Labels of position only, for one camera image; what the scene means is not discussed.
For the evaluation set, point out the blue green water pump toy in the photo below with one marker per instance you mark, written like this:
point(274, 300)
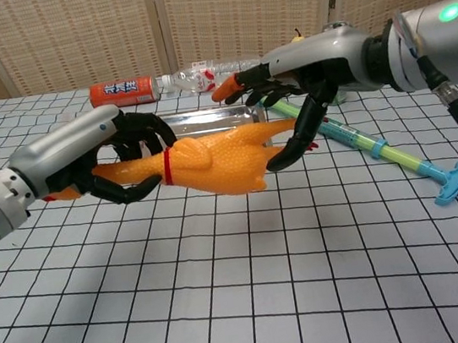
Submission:
point(354, 135)

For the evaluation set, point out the orange soda can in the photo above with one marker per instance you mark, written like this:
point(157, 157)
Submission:
point(122, 92)

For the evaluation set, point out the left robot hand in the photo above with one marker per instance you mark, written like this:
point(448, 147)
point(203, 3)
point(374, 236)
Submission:
point(63, 148)

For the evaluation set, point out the stainless steel tray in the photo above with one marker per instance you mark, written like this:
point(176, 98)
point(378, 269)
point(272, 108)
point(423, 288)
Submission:
point(205, 121)

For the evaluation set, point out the yellow pear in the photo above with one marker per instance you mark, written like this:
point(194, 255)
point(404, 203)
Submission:
point(299, 36)

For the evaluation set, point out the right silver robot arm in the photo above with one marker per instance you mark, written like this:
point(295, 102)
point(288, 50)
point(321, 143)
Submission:
point(445, 43)

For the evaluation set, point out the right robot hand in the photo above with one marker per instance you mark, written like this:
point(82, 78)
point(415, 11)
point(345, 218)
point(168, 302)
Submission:
point(323, 56)

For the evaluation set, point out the grey checked tablecloth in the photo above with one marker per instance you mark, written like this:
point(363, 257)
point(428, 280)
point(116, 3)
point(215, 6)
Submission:
point(270, 281)

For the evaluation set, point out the yellow rubber chicken toy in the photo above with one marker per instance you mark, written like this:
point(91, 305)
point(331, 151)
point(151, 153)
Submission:
point(219, 160)

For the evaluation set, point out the green drink can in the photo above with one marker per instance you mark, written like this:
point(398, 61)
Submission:
point(340, 98)

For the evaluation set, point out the clear plastic water bottle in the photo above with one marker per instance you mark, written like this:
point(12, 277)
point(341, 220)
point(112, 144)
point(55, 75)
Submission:
point(198, 75)

